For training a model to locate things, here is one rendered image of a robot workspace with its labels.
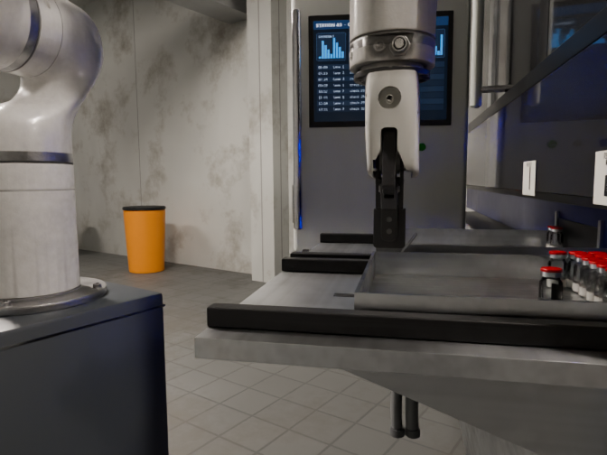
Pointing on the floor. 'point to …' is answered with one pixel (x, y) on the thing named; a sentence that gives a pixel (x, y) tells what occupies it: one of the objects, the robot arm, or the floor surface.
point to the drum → (144, 237)
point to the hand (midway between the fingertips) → (389, 227)
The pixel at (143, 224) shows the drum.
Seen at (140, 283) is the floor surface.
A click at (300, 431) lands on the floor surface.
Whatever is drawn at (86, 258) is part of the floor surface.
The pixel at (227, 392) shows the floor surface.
